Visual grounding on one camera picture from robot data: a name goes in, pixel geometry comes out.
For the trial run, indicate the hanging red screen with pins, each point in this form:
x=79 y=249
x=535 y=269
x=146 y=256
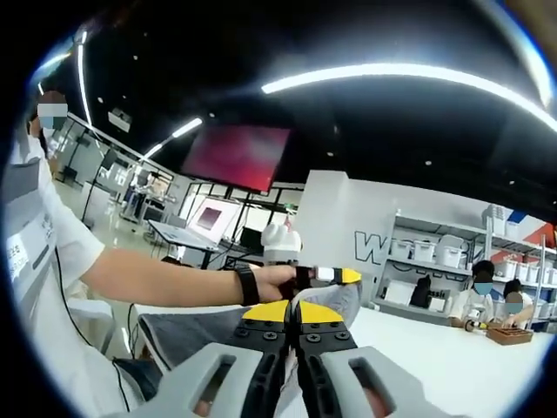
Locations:
x=235 y=157

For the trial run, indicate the operator in white shirt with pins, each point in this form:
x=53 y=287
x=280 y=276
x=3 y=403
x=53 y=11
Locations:
x=74 y=261

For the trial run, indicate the grey towel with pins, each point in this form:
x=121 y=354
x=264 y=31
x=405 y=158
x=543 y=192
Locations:
x=191 y=331

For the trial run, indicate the white laptop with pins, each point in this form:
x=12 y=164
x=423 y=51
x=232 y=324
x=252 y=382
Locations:
x=213 y=220

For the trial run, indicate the long linear ceiling light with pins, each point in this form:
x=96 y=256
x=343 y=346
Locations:
x=283 y=83

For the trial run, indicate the person's dark trousers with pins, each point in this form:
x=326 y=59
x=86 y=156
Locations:
x=139 y=379

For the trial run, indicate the white chest device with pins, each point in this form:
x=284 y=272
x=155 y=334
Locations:
x=26 y=257

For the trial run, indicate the wooden tray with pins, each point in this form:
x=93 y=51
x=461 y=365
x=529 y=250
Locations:
x=509 y=337

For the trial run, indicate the ceiling air conditioner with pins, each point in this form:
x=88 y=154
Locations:
x=119 y=118

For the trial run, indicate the black bag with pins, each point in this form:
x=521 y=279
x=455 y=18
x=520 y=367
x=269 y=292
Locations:
x=421 y=294

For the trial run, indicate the row of white storage boxes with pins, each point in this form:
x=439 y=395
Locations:
x=422 y=250

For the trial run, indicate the black monitor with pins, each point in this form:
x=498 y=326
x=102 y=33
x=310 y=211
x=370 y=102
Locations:
x=251 y=239

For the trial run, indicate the grey metal shelf rack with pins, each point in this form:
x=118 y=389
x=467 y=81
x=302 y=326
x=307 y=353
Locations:
x=435 y=227

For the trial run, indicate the person's left hand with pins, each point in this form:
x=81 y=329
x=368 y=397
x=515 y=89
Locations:
x=278 y=285

